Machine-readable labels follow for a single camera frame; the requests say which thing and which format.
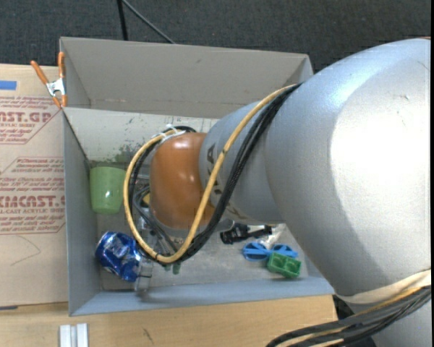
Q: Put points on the green plastic cup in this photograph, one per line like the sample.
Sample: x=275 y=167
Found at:
x=106 y=190

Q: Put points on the green toy brick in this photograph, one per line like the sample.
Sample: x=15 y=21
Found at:
x=284 y=265

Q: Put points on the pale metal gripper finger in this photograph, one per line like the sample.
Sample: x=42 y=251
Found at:
x=144 y=282

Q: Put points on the grey metal bin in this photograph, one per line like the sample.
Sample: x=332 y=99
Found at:
x=217 y=273

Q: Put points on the blue plastic sunglasses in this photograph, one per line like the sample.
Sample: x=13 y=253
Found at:
x=255 y=251

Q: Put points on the crushed blue drink can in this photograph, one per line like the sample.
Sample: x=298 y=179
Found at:
x=116 y=253

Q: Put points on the black cylinder on white bracket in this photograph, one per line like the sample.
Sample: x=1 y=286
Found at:
x=235 y=234

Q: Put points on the brown cardboard board red print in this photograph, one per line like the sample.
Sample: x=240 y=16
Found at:
x=29 y=259

